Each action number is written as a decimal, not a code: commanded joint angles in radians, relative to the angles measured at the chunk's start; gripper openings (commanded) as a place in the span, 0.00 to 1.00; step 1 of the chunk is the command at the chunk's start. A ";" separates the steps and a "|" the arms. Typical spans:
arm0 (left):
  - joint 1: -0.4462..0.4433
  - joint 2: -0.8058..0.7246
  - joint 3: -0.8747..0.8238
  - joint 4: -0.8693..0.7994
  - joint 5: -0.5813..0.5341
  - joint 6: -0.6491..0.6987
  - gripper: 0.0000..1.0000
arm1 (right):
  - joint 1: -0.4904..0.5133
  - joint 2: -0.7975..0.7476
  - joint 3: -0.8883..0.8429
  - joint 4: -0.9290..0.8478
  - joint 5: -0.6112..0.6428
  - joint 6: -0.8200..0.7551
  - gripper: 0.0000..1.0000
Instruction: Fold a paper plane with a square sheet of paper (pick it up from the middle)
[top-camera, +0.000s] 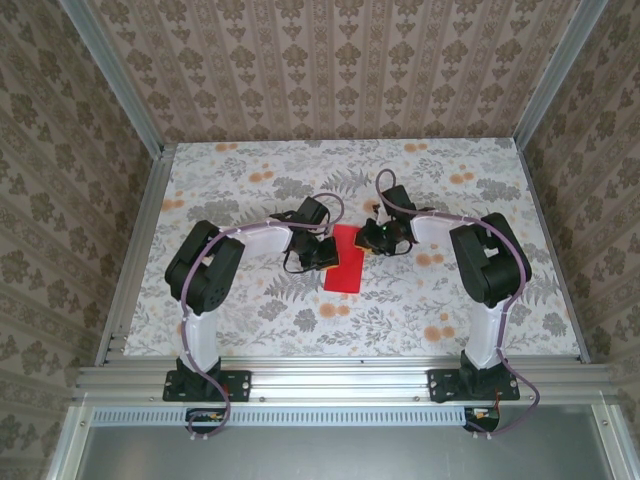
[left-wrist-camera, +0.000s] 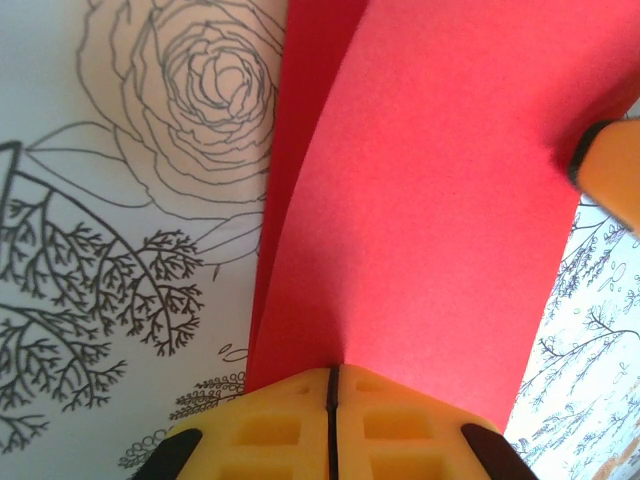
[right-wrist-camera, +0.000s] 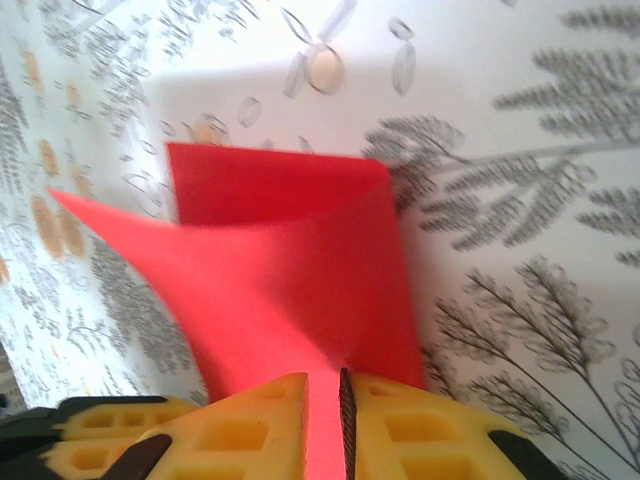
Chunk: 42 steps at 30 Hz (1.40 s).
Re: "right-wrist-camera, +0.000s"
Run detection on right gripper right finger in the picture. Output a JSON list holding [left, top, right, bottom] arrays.
[[338, 367, 572, 480]]

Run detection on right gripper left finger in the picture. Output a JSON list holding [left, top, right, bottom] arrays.
[[105, 372, 309, 480]]

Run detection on red square paper sheet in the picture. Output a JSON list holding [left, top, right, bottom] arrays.
[[45, 142, 429, 480]]

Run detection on floral patterned table cover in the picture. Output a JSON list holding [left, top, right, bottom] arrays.
[[0, 0, 640, 480]]

